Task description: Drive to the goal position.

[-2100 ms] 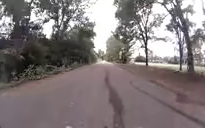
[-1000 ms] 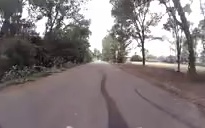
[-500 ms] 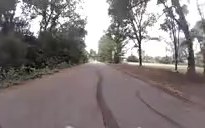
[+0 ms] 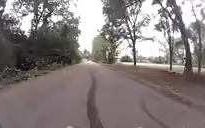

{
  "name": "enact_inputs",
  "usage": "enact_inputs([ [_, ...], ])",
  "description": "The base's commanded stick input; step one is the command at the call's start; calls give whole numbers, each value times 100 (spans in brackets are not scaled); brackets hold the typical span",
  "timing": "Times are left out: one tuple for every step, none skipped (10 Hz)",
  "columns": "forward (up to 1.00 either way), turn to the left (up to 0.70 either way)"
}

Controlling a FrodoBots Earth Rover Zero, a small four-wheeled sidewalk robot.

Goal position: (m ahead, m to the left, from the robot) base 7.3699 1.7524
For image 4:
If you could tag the pale open field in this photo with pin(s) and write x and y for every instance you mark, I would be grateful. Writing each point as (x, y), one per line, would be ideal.
(156, 66)

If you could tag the wood of trees and bushes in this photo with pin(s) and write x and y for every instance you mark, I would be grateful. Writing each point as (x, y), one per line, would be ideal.
(30, 43)

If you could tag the grey asphalt road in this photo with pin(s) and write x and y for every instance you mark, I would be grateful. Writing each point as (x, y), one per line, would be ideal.
(63, 100)

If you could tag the row of roadside trees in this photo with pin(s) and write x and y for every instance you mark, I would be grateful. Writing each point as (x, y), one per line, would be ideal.
(180, 36)

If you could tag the reddish dirt verge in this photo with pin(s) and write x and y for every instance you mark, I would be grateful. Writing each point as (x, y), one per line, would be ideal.
(176, 81)

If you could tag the leaf-strewn dirt verge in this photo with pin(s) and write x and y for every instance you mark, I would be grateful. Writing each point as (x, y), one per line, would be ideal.
(20, 78)

